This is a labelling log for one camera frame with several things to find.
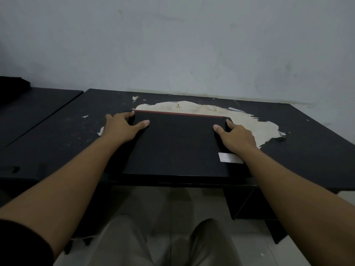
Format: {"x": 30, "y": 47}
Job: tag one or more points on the person's right hand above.
{"x": 238, "y": 139}

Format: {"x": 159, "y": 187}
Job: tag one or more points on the person's leg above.
{"x": 213, "y": 243}
{"x": 122, "y": 243}

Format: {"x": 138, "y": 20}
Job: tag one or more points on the person's left thumb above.
{"x": 141, "y": 125}

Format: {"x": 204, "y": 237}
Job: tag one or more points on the black side desk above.
{"x": 30, "y": 110}

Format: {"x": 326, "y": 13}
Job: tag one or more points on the person's right leg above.
{"x": 213, "y": 243}

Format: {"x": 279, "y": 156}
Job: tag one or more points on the black sleeve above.
{"x": 22, "y": 243}

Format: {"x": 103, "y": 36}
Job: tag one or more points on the black under-desk cabinet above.
{"x": 249, "y": 204}

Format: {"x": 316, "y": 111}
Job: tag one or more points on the person's left leg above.
{"x": 122, "y": 243}

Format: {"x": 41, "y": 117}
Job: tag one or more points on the person's left forearm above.
{"x": 69, "y": 185}

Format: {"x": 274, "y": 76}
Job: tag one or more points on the black laptop with red edge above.
{"x": 177, "y": 146}

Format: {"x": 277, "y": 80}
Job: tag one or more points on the black bag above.
{"x": 12, "y": 90}

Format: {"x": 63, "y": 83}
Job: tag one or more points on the person's right thumb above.
{"x": 219, "y": 129}

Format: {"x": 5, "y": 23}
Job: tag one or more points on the person's right forearm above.
{"x": 294, "y": 202}

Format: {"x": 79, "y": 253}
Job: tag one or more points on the black desk with peeling top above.
{"x": 305, "y": 146}

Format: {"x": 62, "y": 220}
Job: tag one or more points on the person's left hand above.
{"x": 118, "y": 128}

